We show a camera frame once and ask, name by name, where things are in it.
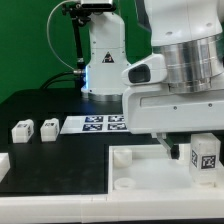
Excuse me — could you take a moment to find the white front fence rail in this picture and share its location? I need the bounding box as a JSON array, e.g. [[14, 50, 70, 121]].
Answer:
[[0, 190, 224, 224]]

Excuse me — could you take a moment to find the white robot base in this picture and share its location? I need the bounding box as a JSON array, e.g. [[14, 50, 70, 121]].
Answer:
[[81, 12, 130, 101]]

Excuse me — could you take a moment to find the white marker sheet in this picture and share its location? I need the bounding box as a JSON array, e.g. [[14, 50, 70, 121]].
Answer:
[[61, 114, 128, 134]]

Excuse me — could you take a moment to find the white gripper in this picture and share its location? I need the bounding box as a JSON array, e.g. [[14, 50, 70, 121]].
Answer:
[[122, 54, 224, 159]]

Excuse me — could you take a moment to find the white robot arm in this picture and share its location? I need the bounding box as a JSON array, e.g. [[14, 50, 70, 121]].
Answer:
[[122, 0, 224, 150]]

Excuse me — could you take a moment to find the white left fence piece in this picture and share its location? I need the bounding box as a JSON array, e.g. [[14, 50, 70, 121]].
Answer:
[[0, 153, 10, 182]]

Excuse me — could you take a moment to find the grey cable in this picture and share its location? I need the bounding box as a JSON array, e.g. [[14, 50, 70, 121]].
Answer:
[[46, 0, 81, 72]]

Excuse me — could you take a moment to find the white square tabletop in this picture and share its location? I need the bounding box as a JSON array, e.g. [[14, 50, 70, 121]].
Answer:
[[108, 144, 224, 192]]

